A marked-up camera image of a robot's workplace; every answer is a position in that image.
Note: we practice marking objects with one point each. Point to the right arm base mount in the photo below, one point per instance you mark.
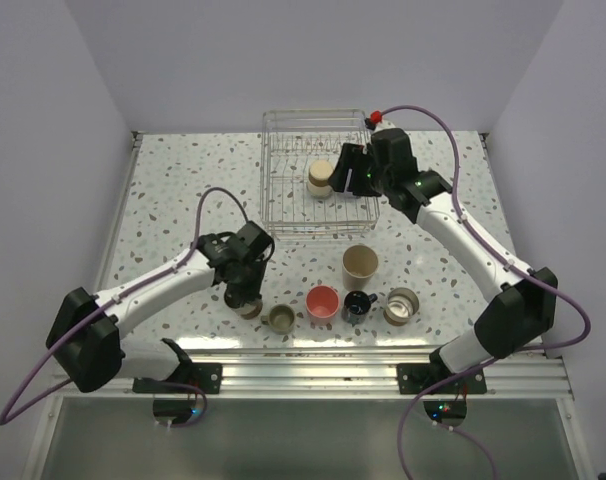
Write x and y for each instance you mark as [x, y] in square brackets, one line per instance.
[433, 379]

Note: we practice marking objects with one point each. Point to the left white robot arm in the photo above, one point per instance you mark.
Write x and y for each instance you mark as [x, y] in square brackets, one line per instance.
[90, 335]

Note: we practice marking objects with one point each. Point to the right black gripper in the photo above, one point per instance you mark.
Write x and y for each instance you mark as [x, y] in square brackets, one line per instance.
[352, 157]

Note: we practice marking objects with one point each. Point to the coral pink cup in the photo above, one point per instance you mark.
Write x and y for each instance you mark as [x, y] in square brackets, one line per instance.
[322, 304]

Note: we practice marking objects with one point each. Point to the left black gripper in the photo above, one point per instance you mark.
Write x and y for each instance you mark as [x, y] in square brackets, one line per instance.
[251, 293]

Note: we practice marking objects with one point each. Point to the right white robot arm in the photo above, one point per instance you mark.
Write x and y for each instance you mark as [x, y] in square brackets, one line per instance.
[520, 303]

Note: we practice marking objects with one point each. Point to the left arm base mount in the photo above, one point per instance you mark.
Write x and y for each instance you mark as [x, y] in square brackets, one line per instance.
[207, 377]

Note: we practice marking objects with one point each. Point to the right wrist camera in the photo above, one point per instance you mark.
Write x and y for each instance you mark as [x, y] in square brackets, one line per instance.
[376, 122]

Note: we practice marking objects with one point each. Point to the black mug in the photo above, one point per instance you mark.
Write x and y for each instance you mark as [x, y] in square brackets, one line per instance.
[356, 307]

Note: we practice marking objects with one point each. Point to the steel cup with brown band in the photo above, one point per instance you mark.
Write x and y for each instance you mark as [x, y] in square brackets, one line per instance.
[318, 176]

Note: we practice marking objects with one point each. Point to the small olive mug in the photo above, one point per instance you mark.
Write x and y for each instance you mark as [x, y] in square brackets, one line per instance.
[280, 319]

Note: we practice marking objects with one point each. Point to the tall beige cup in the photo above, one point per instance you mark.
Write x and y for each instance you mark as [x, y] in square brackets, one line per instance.
[359, 264]

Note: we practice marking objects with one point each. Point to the wire dish rack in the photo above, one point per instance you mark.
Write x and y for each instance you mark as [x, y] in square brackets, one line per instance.
[300, 151]

